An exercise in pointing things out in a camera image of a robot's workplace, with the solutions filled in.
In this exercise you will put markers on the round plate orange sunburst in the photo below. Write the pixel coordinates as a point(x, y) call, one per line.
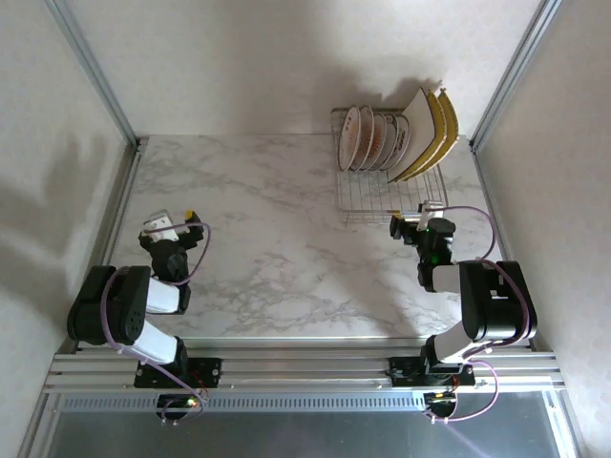
point(379, 140)

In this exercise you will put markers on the white patterned plates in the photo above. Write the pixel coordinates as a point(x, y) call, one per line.
point(366, 136)

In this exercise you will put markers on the large round white plate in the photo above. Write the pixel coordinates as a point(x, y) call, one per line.
point(350, 138)

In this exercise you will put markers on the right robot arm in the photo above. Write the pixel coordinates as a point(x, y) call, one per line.
point(496, 300)

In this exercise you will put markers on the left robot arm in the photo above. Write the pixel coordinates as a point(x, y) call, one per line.
point(110, 310)

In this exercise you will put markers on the black controller board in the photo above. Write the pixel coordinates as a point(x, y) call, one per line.
point(441, 401)
point(179, 404)

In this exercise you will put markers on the grey metal sheet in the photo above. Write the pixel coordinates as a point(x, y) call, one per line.
point(305, 434)

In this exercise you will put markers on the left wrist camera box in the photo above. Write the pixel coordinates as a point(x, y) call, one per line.
point(156, 222)

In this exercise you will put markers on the aluminium table side rail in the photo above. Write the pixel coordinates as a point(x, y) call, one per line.
point(491, 205)
point(121, 205)

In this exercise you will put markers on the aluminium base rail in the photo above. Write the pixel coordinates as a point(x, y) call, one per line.
point(305, 367)

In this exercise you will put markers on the aluminium frame post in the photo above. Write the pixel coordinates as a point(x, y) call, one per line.
point(515, 71)
point(95, 78)

